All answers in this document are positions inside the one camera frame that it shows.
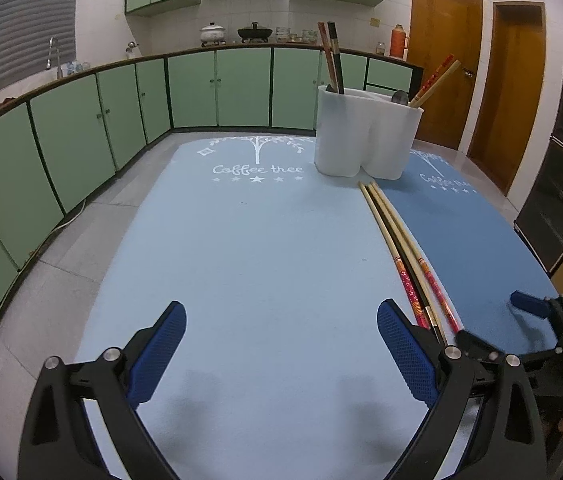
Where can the metal spoon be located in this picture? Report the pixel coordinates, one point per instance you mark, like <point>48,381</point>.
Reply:
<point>400,98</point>

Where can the orange thermos flask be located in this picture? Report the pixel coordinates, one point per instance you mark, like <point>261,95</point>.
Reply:
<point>398,42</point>

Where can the metal sink faucet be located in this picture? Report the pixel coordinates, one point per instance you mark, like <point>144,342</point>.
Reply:
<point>59,60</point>

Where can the plain wooden door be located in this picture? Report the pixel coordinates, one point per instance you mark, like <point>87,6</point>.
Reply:
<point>511,110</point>

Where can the clear bottles by sink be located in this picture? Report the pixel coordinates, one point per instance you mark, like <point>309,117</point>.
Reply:
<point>77,67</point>

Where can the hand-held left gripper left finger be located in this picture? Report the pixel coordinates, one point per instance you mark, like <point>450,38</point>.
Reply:
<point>159,355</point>

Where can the white two-compartment utensil holder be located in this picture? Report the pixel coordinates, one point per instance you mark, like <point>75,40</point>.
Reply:
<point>361,135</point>

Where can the green base cabinets with counter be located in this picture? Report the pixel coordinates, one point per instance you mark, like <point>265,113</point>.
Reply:
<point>241,90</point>

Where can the light blue printed mat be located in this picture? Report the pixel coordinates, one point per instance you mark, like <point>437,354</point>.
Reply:
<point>261,285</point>

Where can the black wok with lid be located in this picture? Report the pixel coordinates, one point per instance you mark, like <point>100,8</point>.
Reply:
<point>255,33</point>

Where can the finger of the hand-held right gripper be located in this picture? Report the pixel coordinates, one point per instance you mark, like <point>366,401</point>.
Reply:
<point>529,302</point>
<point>486,350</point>

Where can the bamboo chopstick with red print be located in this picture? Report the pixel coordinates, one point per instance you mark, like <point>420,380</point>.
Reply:
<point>392,255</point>
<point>430,281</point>
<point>434,78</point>
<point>441,80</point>

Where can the glass jar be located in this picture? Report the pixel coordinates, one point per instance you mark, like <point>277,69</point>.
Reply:
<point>310,36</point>

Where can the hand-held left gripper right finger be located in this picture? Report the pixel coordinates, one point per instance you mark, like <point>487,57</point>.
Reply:
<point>406,355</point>

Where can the dark blue printed mat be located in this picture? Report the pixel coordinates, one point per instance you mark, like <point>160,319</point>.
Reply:
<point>476,240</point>

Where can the black glass-front cabinet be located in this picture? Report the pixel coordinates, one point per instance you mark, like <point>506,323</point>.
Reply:
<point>556,195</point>

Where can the white cooking pot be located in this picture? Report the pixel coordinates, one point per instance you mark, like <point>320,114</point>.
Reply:
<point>213,34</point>

